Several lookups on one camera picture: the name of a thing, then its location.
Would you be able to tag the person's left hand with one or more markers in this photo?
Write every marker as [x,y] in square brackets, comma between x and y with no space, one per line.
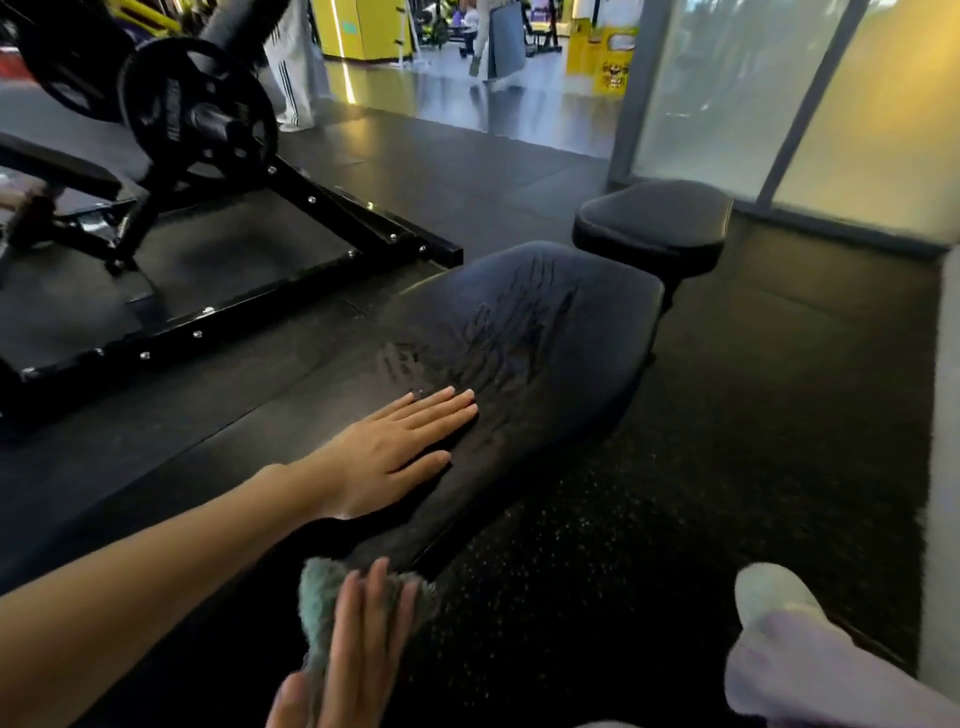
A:
[367,465]

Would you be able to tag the person's right hand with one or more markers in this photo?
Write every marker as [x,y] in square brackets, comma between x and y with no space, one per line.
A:
[360,667]

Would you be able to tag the person's right middle finger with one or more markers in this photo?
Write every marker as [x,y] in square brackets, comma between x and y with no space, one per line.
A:
[377,607]

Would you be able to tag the person's left middle finger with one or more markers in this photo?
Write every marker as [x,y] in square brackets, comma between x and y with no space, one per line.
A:
[442,410]

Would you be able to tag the person's left thumb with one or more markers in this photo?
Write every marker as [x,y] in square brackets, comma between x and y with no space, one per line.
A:
[416,472]

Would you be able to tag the person's left little finger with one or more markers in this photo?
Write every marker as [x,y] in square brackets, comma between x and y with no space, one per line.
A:
[390,407]

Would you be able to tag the person's right thumb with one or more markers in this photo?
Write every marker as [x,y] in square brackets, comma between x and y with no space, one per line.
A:
[286,701]

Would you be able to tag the grey-green cleaning cloth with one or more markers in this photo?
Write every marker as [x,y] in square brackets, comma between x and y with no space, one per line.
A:
[319,600]

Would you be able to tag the person's left forearm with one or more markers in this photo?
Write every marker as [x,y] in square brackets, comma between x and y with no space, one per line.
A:
[135,585]

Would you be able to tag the long black bench pad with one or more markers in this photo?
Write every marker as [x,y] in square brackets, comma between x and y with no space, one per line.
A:
[525,352]

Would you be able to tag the small black bench seat pad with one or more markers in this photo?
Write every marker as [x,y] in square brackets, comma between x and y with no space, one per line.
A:
[652,221]

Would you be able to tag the black weight plate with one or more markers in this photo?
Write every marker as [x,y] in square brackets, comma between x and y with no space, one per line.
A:
[67,60]
[199,112]

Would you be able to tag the person's white shoe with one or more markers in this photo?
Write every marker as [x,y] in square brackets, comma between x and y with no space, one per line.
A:
[772,592]

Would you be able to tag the grey exercise mat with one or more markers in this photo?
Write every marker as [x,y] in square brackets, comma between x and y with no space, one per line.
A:
[507,39]

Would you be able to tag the yellow floor sign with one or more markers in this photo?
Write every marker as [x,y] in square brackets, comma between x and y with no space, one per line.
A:
[604,58]

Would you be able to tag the black padded roller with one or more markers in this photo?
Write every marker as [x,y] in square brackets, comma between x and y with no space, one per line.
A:
[240,21]

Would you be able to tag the person's light trouser leg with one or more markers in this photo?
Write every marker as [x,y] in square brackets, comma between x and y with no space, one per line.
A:
[832,675]

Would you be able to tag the black gym machine frame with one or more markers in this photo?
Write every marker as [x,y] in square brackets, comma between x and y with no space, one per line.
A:
[322,206]

